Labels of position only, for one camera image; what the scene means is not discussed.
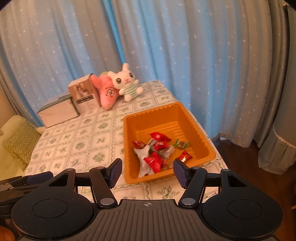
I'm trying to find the small red gold candy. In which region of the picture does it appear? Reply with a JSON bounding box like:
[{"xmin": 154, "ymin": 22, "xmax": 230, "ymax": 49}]
[{"xmin": 177, "ymin": 151, "xmax": 193, "ymax": 163}]

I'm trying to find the pale yellow sofa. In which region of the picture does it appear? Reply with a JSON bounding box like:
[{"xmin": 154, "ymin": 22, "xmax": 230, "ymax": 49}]
[{"xmin": 1, "ymin": 115, "xmax": 46, "ymax": 180}]

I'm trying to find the green brown candy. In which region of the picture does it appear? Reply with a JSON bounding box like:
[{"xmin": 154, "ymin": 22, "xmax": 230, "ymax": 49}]
[{"xmin": 173, "ymin": 139, "xmax": 190, "ymax": 150}]

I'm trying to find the green floral tablecloth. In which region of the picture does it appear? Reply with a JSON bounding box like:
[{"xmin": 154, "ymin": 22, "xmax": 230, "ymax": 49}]
[{"xmin": 24, "ymin": 79, "xmax": 230, "ymax": 202}]

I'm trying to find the white bunny plush toy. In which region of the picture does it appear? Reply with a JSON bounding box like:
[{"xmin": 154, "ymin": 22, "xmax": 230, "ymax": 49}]
[{"xmin": 107, "ymin": 63, "xmax": 143, "ymax": 102}]

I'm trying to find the pink starfish plush toy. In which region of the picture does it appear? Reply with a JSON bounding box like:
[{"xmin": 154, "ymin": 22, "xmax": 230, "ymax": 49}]
[{"xmin": 90, "ymin": 72, "xmax": 119, "ymax": 110}]

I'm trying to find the red snack packet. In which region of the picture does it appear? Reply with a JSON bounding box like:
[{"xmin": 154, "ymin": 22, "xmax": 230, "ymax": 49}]
[{"xmin": 144, "ymin": 152, "xmax": 166, "ymax": 173}]

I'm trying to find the brown white product box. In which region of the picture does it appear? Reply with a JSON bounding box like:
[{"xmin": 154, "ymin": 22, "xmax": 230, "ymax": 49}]
[{"xmin": 68, "ymin": 73, "xmax": 101, "ymax": 114}]

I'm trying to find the white clear snack wrapper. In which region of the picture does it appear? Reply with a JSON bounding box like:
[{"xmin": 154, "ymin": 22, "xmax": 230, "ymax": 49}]
[{"xmin": 133, "ymin": 145, "xmax": 154, "ymax": 178}]

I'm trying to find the dark seaweed snack packet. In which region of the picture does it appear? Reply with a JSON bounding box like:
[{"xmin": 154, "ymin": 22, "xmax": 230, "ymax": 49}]
[{"xmin": 148, "ymin": 138, "xmax": 175, "ymax": 159}]

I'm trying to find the person's left hand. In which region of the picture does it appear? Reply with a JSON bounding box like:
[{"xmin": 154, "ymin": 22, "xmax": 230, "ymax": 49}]
[{"xmin": 0, "ymin": 226, "xmax": 15, "ymax": 241}]

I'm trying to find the green zigzag cushion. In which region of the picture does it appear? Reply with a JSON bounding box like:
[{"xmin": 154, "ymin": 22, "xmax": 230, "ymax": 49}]
[{"xmin": 4, "ymin": 121, "xmax": 41, "ymax": 171}]

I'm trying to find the white flat cardboard box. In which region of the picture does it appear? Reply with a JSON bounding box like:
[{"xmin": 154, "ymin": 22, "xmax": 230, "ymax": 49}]
[{"xmin": 37, "ymin": 91, "xmax": 79, "ymax": 128}]

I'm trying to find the grey lace-trimmed curtain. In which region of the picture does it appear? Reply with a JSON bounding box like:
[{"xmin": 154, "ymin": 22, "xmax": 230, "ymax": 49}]
[{"xmin": 254, "ymin": 1, "xmax": 295, "ymax": 175}]

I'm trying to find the red candy packet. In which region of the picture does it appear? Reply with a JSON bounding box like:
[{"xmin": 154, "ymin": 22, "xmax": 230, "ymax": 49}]
[{"xmin": 149, "ymin": 132, "xmax": 171, "ymax": 142}]

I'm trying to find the blue star curtain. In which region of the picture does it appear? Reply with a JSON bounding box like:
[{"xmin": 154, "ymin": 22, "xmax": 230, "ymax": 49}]
[{"xmin": 1, "ymin": 1, "xmax": 287, "ymax": 147}]

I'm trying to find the orange plastic tray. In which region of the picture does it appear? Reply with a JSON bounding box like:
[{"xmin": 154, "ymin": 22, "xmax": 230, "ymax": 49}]
[{"xmin": 123, "ymin": 102, "xmax": 216, "ymax": 184}]

